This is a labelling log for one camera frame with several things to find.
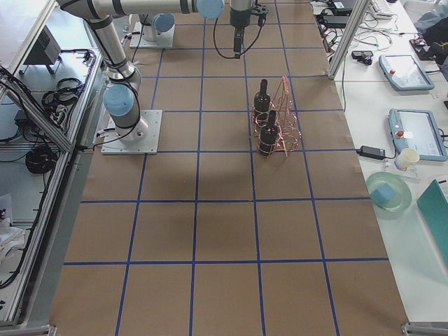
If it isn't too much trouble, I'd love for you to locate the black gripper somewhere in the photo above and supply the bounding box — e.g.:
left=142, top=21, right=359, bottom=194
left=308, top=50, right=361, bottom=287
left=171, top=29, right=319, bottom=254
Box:
left=230, top=2, right=269, bottom=59

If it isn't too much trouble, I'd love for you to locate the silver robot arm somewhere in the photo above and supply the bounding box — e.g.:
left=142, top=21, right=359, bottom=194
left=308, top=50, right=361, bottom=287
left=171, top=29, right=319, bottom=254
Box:
left=139, top=13, right=175, bottom=46
left=57, top=1, right=269, bottom=90

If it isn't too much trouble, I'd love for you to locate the dark bottle in basket rear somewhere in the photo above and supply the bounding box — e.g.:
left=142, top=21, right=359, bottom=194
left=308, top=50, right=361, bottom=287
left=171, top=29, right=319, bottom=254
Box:
left=253, top=78, right=271, bottom=122

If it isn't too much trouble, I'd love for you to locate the dark bottle in basket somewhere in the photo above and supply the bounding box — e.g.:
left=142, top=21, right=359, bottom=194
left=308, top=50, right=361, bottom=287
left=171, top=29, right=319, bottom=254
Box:
left=258, top=110, right=279, bottom=156
left=253, top=78, right=271, bottom=122

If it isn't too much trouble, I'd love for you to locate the dark bottle in basket front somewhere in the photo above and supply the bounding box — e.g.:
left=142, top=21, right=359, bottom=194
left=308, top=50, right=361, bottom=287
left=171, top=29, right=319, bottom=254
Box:
left=258, top=110, right=279, bottom=156

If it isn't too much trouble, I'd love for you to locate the blue teach pendant far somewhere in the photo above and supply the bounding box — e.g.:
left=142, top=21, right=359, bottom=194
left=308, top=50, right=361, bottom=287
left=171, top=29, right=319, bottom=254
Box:
left=379, top=55, right=435, bottom=91

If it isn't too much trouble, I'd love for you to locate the blue teach pendant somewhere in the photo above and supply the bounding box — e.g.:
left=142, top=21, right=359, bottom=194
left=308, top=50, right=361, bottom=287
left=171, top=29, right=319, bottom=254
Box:
left=388, top=108, right=447, bottom=162
left=379, top=55, right=435, bottom=91

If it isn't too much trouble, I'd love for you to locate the black power adapter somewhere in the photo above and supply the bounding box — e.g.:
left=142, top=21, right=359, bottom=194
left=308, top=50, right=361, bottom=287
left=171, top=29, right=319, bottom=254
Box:
left=356, top=146, right=386, bottom=160

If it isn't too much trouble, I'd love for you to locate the grey control box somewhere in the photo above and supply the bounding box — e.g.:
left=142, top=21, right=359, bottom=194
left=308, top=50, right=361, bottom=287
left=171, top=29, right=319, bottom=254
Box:
left=19, top=25, right=62, bottom=74

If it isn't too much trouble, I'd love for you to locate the blue teach pendant near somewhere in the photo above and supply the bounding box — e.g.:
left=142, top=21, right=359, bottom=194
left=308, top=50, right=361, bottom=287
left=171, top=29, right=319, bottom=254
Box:
left=388, top=108, right=447, bottom=162

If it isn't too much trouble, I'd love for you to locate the cream mug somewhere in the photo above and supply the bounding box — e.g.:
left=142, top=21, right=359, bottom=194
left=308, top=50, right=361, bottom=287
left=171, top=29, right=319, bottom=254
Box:
left=394, top=148, right=420, bottom=172

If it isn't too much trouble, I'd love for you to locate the blue foam cube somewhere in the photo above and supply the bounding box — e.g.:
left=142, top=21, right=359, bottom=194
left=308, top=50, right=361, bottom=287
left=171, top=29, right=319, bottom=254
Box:
left=370, top=183, right=397, bottom=206

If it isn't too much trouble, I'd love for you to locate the green glass plate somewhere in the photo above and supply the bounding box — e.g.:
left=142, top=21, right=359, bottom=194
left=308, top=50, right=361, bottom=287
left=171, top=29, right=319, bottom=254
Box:
left=366, top=171, right=412, bottom=213

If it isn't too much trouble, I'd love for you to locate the white crumpled cloth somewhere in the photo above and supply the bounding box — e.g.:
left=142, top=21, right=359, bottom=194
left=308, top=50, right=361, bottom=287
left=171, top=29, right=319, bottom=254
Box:
left=0, top=194, right=25, bottom=260

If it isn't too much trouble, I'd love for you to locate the black braided right cable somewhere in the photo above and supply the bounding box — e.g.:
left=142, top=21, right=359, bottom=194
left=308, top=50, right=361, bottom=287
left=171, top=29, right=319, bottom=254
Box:
left=212, top=13, right=267, bottom=60

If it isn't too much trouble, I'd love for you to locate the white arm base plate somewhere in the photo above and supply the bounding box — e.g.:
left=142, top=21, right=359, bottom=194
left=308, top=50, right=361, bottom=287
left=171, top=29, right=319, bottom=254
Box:
left=101, top=110, right=162, bottom=155
left=129, top=22, right=175, bottom=49

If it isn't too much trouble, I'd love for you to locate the copper wire wine basket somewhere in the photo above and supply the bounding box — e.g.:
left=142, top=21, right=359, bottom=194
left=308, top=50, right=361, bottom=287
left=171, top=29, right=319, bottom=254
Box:
left=251, top=76, right=302, bottom=158

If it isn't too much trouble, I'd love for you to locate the aluminium frame post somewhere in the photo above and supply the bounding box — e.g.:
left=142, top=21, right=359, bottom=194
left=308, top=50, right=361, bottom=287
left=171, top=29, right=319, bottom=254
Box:
left=327, top=0, right=370, bottom=80

